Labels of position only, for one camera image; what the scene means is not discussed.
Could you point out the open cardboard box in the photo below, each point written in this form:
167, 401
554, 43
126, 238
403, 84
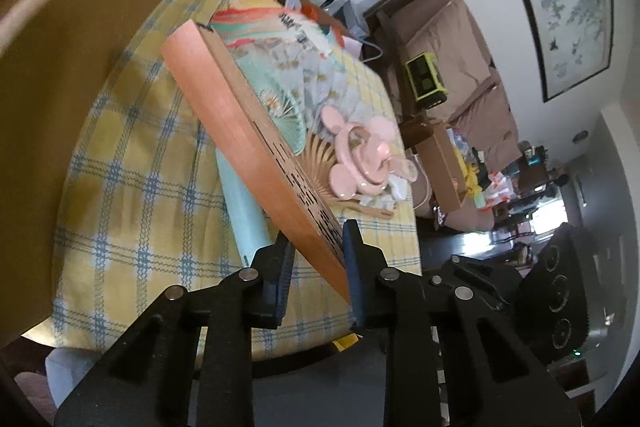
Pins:
440, 162

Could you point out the large cardboard box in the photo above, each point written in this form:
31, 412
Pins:
60, 57

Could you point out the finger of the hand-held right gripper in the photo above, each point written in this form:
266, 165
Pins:
487, 279

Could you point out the teal dandelion paper fan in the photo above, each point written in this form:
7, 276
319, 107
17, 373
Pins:
270, 92

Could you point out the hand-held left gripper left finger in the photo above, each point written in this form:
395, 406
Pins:
282, 282

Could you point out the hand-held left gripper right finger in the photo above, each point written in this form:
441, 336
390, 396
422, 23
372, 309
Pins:
354, 279

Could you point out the painted calligraphy paper fan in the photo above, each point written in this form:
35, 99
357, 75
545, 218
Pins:
240, 19

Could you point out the white floral paper fan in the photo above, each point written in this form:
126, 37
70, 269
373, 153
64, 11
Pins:
325, 77

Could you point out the light teal fan case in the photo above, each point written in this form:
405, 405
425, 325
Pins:
242, 207

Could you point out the wooden folding fan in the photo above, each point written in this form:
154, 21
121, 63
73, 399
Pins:
225, 107

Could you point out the brown sofa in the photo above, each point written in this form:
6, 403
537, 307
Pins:
450, 37

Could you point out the green portable power station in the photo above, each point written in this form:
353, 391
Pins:
425, 79

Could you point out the yellow checkered tablecloth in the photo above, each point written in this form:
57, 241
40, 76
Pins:
140, 167

